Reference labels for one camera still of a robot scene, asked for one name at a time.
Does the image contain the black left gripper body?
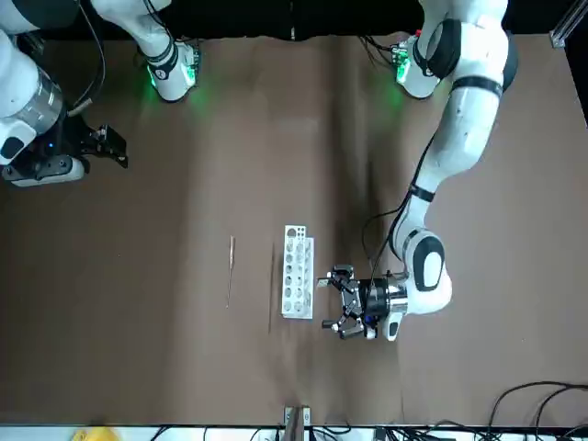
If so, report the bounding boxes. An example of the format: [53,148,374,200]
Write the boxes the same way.
[357,277,390,325]

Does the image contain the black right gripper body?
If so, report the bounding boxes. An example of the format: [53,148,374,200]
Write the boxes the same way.
[39,112,92,160]

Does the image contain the thin wire test tube brush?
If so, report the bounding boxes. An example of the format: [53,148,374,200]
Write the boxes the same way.
[226,234,237,309]

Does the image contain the white test tube rack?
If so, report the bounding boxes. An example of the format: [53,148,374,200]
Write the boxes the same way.
[280,224,316,321]

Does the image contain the yellow plastic basket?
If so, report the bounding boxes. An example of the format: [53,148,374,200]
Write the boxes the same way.
[71,425,121,441]

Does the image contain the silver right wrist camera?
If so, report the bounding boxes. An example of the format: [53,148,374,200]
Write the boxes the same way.
[2,155,89,187]

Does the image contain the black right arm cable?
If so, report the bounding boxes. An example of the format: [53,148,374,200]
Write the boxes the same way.
[67,0,107,116]

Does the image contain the aluminium frame rail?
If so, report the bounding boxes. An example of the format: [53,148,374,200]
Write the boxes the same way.
[17,34,46,54]

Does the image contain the aluminium frame post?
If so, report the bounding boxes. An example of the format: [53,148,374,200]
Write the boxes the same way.
[549,0,588,48]
[283,405,311,441]

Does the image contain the black left arm foot cable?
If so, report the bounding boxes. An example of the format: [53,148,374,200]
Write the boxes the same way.
[360,34,401,70]

